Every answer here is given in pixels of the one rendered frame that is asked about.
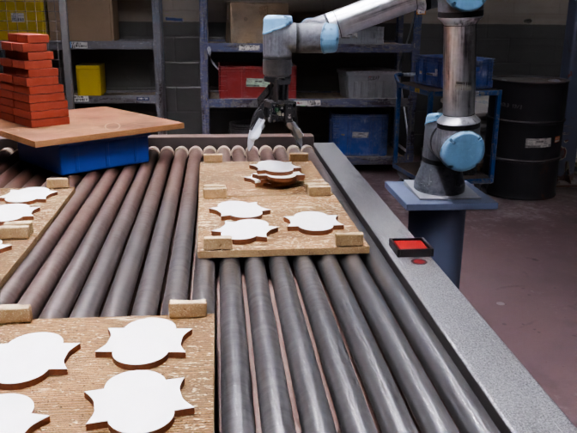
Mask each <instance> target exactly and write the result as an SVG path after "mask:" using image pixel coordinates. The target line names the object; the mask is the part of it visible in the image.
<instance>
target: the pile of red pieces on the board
mask: <svg viewBox="0 0 577 433"><path fill-rule="evenodd" d="M8 40H9V41H2V42H1V45H2V49H3V50H5V54H6V58H0V63H1V65H2V66H3V73H0V119H4V120H8V121H10V122H13V123H17V124H19V125H25V126H27V127H31V128H35V127H43V126H51V125H66V124H69V123H70V117H69V109H68V101H67V100H66V99H65V98H64V85H63V84H59V83H58V68H53V67H52V61H51V60H49V59H54V57H53V52H50V51H47V47H46V43H49V35H48V34H31V33H22V34H8Z"/></svg>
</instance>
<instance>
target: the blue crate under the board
mask: <svg viewBox="0 0 577 433"><path fill-rule="evenodd" d="M148 136H150V133H143V134H137V135H130V136H124V137H111V138H105V139H98V140H92V141H85V142H79V143H67V144H59V145H52V146H46V147H39V148H34V147H32V146H29V145H26V144H24V143H19V142H17V144H18V153H19V159H20V160H21V161H24V162H27V163H30V164H33V165H34V166H37V167H40V168H43V169H46V170H48V171H51V172H53V173H55V174H60V175H62V176H65V175H70V174H80V173H86V172H91V171H96V170H101V169H107V168H116V167H122V166H127V165H132V164H138V163H144V162H148V161H149V139H148Z"/></svg>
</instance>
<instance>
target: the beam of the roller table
mask: <svg viewBox="0 0 577 433"><path fill-rule="evenodd" d="M313 149H314V152H315V154H316V156H317V157H318V158H319V160H320V161H321V163H322V164H323V166H324V167H325V169H326V171H327V172H328V174H329V175H330V176H331V178H332V179H333V181H334V182H335V184H336V185H337V187H338V189H339V190H340V192H341V193H342V195H343V196H344V197H345V199H346V200H347V202H348V203H349V205H350V207H351V208H352V210H353V211H354V213H355V214H356V215H357V217H358V218H359V220H360V221H361V223H362V225H363V226H364V228H365V229H366V231H367V232H368V234H369V235H370V237H371V238H372V240H373V241H374V243H375V245H376V246H377V248H378V249H379V250H380V252H381V253H382V255H383V256H384V258H385V259H386V261H387V263H388V264H389V266H390V267H391V268H392V270H393V271H394V273H395V274H396V276H397V277H398V279H399V281H400V282H401V284H402V285H403V286H404V288H405V289H406V291H407V292H408V294H409V295H410V297H411V299H412V300H413V302H414V303H415V304H416V306H417V307H418V309H419V310H420V312H421V313H422V315H423V317H424V318H425V320H426V321H427V323H428V324H429V325H430V327H431V328H432V330H433V331H434V333H435V335H436V336H437V338H438V339H439V341H440V342H441V343H442V345H443V347H444V348H445V350H446V352H447V353H448V355H449V356H450V358H451V359H452V360H453V362H454V363H455V365H456V366H457V368H458V369H459V371H460V373H461V374H462V376H463V377H464V378H465V380H466V381H467V383H468V384H469V386H470V387H471V389H472V391H473V392H474V394H475V395H476V396H477V398H478V399H479V401H480V402H481V404H482V405H483V407H484V409H485V410H486V412H487V413H488V414H489V416H490V417H491V419H492V420H493V422H494V423H495V425H496V427H497V428H498V430H499V431H500V433H577V428H576V427H575V426H574V425H573V424H572V422H571V421H570V420H569V419H568V418H567V416H566V415H565V414H564V413H563V412H562V410H561V409H560V408H559V407H558V406H557V404H556V403H555V402H554V401H553V400H552V398H551V397H550V396H549V395H548V394H547V393H546V392H545V391H544V390H543V388H542V387H541V386H540V385H539V384H538V382H537V381H536V380H535V379H534V378H533V377H532V375H531V374H530V373H529V372H528V370H527V369H526V368H525V367H524V366H523V364H522V363H521V362H520V361H519V360H518V358H517V357H516V356H515V355H514V354H513V353H512V352H511V351H510V350H509V349H508V347H507V346H506V345H505V344H504V343H503V341H502V340H501V339H500V338H499V336H498V335H497V334H496V333H495V332H494V330H493V329H492V328H491V327H490V326H489V324H488V323H487V322H486V321H485V320H484V318H483V317H482V316H481V315H480V314H479V313H478V312H477V311H476V310H475V309H474V307H473V306H472V305H471V304H470V302H469V301H468V300H467V299H466V298H465V296H464V295H463V294H462V293H461V292H460V291H459V289H458V288H457V287H456V286H455V285H454V283H453V282H452V281H451V280H450V278H449V277H448V276H447V275H446V274H445V272H443V271H442V270H441V268H440V267H439V266H438V265H437V264H436V263H435V261H434V260H433V259H432V258H431V257H403V258H398V257H397V256H396V254H395V253H394V252H393V251H392V249H391V248H390V246H389V238H415V237H414V236H413V235H412V234H411V233H410V231H409V230H408V229H407V228H406V227H405V226H404V225H403V224H402V223H401V221H400V220H399V219H398V218H397V217H396V215H395V214H394V213H393V212H392V210H391V209H390V208H389V207H388V206H387V205H386V203H385V202H384V201H383V200H382V199H381V197H380V196H379V195H378V194H377V193H376V191H375V190H374V189H373V188H372V187H371V186H370V185H369V184H368V183H367V181H366V180H365V179H364V178H363V177H362V176H361V174H360V173H359V172H358V171H357V169H356V168H355V167H354V166H353V165H352V163H351V162H350V161H349V160H348V159H347V157H346V156H345V155H344V154H343V152H342V151H341V150H340V149H339V148H338V147H337V146H336V145H335V144H334V143H314V147H313ZM413 259H424V260H426V261H427V262H428V263H427V264H425V265H417V264H413V263H412V262H411V261H412V260H413Z"/></svg>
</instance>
